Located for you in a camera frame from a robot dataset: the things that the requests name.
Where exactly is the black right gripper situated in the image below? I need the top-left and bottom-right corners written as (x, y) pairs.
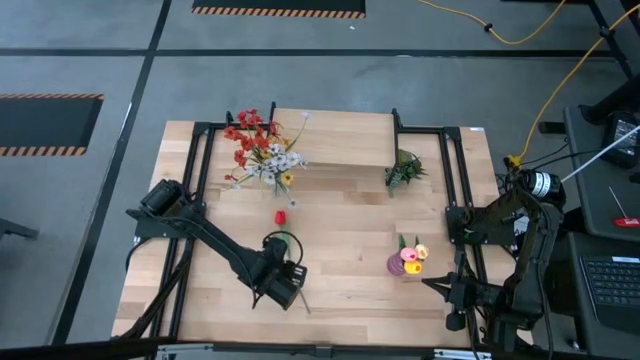
top-left (422, 278), bottom-right (494, 332)

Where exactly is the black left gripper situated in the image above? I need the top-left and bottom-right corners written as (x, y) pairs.
top-left (254, 237), bottom-right (307, 310)

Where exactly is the peach cream artificial tulip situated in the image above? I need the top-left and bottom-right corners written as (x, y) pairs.
top-left (412, 234), bottom-right (431, 261)

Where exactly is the pink artificial tulip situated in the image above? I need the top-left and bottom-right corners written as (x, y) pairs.
top-left (397, 233), bottom-right (420, 265)

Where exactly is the purple ribbed glass vase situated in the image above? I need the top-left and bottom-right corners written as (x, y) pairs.
top-left (385, 250), bottom-right (409, 278)

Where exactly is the red artificial tulip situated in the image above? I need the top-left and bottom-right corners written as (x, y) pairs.
top-left (273, 209), bottom-right (312, 316)

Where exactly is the white artificial flower bunch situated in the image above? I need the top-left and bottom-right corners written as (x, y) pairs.
top-left (219, 110), bottom-right (314, 209)

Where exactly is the red artificial flower bunch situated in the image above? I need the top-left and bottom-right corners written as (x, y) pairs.
top-left (223, 108), bottom-right (282, 184)

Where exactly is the wooden shelf board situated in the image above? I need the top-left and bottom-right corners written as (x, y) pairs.
top-left (272, 107), bottom-right (397, 169)

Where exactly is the clear glass vase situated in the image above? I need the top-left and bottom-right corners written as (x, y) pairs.
top-left (269, 172), bottom-right (297, 209)

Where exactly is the potted artificial succulent plant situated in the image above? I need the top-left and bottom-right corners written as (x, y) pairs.
top-left (383, 148), bottom-right (429, 199)

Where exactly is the black keyboard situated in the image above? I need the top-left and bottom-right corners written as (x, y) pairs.
top-left (579, 255), bottom-right (640, 335)

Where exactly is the dark grey desk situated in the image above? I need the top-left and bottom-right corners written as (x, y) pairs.
top-left (562, 102), bottom-right (640, 245)
top-left (542, 232), bottom-right (640, 360)

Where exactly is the black front crossbar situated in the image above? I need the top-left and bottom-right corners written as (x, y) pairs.
top-left (0, 337), bottom-right (640, 360)

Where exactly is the black tablet device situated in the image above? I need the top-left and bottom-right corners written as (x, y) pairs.
top-left (601, 109), bottom-right (640, 170)

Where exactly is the black metal stand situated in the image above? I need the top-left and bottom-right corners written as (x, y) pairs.
top-left (537, 0), bottom-right (640, 136)

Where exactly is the grey chair leg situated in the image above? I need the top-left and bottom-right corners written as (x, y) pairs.
top-left (0, 217), bottom-right (40, 242)

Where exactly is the black striped floor mat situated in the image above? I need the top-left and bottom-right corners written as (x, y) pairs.
top-left (0, 92), bottom-right (105, 158)
top-left (191, 0), bottom-right (368, 20)

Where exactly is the black metal shelf frame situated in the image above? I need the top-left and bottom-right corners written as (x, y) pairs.
top-left (269, 101), bottom-right (403, 170)

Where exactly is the black aluminium table frame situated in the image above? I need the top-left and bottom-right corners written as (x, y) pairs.
top-left (115, 110), bottom-right (534, 349)

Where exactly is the white cable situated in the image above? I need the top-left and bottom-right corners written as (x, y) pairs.
top-left (559, 123), bottom-right (640, 184)

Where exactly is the yellow floor cable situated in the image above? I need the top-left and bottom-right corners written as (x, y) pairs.
top-left (417, 0), bottom-right (569, 46)

